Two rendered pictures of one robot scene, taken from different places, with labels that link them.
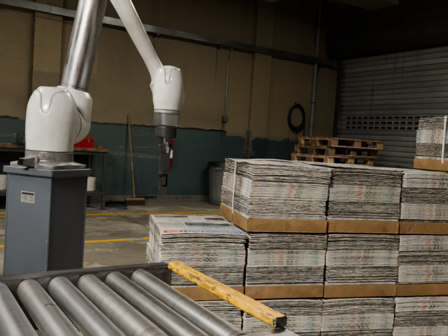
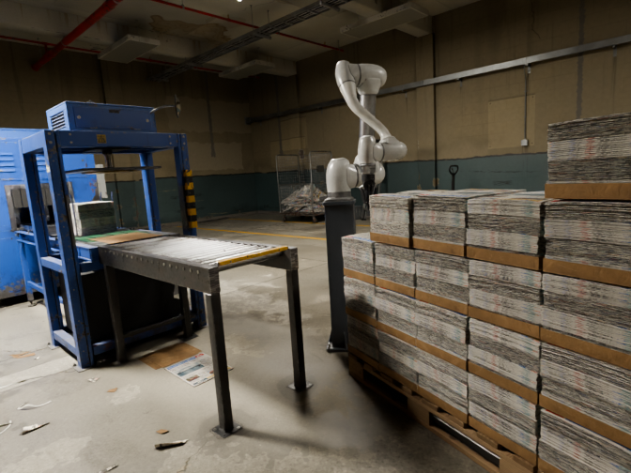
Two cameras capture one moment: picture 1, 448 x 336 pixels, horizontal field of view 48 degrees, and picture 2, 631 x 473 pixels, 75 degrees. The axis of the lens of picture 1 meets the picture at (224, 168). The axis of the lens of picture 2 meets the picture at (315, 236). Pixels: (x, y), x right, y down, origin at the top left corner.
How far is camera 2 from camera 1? 2.18 m
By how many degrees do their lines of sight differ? 76
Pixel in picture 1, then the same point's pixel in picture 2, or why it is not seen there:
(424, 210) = (487, 236)
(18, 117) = not seen: outside the picture
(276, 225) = (382, 238)
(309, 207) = (399, 227)
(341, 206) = (421, 227)
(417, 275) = (486, 301)
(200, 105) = not seen: outside the picture
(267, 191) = (377, 214)
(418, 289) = (486, 316)
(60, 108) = (331, 170)
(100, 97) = not seen: outside the picture
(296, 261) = (398, 266)
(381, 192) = (449, 217)
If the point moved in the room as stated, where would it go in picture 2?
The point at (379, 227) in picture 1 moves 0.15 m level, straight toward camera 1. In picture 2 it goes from (447, 248) to (408, 250)
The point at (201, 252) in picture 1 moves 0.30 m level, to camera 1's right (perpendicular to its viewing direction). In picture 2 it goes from (355, 250) to (377, 261)
